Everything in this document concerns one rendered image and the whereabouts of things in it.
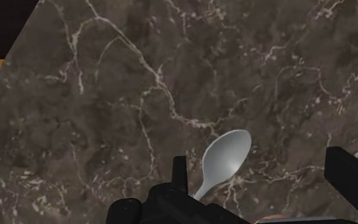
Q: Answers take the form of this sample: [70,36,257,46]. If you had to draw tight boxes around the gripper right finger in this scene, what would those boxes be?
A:
[324,146,358,217]

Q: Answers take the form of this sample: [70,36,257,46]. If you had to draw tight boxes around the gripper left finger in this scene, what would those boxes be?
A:
[106,155,251,224]

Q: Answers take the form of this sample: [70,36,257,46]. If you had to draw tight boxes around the white plastic spoon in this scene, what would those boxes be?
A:
[193,129,252,201]

